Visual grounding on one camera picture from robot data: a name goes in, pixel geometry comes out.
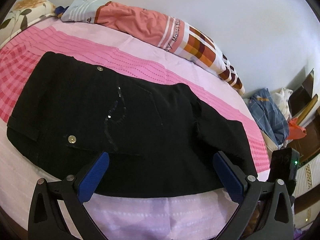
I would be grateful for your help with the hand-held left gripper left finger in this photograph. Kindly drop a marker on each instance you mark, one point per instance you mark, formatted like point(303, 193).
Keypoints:
point(93, 177)

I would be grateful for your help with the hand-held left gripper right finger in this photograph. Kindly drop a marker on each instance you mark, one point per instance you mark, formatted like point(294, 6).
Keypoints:
point(228, 180)

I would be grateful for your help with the black pants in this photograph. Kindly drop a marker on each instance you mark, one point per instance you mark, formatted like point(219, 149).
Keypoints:
point(125, 130)

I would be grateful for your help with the white lattice panel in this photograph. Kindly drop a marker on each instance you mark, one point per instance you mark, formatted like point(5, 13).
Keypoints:
point(307, 182)

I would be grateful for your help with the brown wooden cabinet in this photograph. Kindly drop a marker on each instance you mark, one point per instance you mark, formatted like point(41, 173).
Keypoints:
point(311, 140)

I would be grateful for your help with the orange plastic bag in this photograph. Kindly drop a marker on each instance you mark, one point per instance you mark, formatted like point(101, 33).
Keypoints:
point(296, 130)

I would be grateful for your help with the blue plaid cloth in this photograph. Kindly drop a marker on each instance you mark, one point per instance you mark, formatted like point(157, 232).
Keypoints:
point(267, 115)

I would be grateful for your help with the white floral cloth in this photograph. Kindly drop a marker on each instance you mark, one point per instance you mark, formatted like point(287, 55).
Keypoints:
point(281, 97)

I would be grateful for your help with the dark wooden board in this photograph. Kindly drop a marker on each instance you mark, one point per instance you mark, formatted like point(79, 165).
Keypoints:
point(303, 92)

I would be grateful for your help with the pink checked bed sheet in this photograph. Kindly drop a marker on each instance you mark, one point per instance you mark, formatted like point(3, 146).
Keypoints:
point(175, 67)

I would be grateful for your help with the orange striped blanket roll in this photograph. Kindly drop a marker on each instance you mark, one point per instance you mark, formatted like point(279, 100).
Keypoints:
point(140, 22)

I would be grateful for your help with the small blue object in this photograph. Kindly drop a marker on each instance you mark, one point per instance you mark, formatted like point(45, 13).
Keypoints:
point(59, 10)

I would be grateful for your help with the yellow floral pillow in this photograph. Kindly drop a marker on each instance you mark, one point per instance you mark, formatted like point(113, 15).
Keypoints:
point(25, 10)

